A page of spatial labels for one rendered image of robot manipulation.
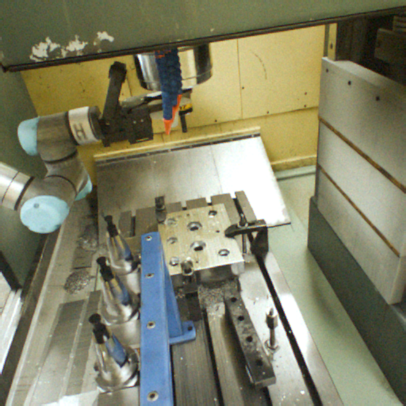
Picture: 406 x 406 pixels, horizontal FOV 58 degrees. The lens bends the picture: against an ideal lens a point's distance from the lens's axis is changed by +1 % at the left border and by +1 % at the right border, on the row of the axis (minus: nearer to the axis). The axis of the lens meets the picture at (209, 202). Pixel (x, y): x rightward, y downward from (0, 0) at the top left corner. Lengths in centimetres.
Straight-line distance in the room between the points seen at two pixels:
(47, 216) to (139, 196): 112
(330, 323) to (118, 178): 120
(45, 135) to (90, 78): 105
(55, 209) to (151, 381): 36
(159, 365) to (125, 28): 43
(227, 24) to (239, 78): 143
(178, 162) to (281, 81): 66
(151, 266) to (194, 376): 33
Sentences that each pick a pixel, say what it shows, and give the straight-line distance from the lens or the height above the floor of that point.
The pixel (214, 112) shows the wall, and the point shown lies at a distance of 192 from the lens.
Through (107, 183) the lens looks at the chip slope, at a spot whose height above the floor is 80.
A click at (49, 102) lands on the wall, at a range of 192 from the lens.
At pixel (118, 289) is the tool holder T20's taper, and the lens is 60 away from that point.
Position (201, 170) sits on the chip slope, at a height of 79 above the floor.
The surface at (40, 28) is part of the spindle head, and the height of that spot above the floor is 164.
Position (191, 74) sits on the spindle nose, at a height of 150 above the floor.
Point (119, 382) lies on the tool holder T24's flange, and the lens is 56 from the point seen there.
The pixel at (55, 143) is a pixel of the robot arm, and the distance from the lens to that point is 83.
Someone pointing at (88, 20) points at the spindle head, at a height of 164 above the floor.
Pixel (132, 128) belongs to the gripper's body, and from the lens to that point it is 80.
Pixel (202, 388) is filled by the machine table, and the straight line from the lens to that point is 90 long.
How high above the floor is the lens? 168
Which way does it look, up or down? 34 degrees down
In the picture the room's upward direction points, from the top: 8 degrees counter-clockwise
